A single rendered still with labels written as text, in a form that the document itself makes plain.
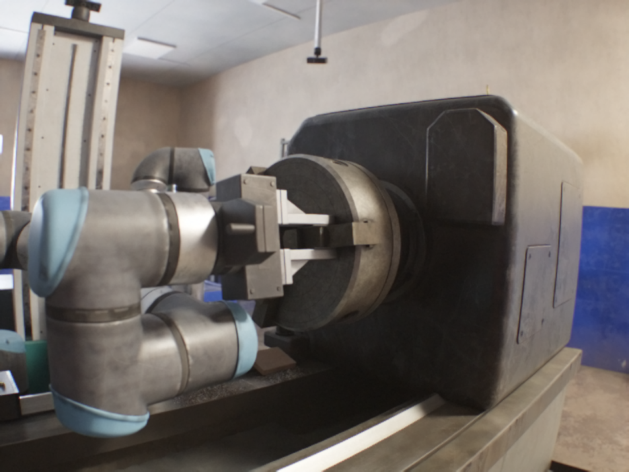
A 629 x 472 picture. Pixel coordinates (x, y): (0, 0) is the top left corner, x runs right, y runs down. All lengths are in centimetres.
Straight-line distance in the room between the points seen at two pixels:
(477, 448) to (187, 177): 110
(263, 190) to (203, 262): 12
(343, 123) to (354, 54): 467
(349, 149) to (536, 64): 362
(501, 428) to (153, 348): 51
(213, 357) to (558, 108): 393
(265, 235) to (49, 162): 130
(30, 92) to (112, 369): 131
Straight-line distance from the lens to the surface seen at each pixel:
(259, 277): 48
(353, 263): 57
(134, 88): 835
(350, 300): 59
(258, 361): 87
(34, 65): 164
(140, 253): 39
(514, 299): 72
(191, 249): 41
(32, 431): 67
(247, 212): 40
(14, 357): 145
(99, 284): 38
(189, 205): 42
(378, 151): 81
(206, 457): 78
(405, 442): 64
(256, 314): 68
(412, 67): 496
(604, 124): 408
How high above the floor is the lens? 113
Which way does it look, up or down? 4 degrees down
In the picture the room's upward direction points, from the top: 3 degrees clockwise
